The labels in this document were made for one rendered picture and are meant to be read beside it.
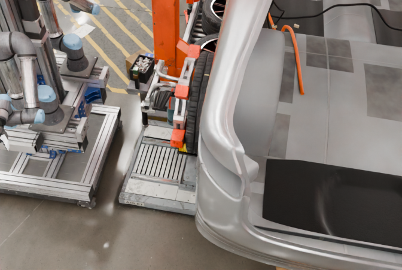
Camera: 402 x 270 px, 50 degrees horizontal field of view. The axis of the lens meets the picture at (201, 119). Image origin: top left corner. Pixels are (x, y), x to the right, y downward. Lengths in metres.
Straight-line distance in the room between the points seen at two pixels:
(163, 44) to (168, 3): 0.35
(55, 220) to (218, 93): 1.99
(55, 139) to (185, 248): 1.16
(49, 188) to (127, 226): 0.61
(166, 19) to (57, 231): 1.68
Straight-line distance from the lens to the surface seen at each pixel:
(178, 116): 2.52
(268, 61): 2.37
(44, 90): 2.68
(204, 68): 2.53
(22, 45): 2.41
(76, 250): 3.22
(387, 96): 2.85
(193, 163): 3.23
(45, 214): 3.41
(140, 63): 3.48
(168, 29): 3.05
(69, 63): 3.09
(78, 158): 3.37
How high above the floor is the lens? 2.86
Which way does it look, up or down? 49 degrees down
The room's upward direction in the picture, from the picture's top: 3 degrees clockwise
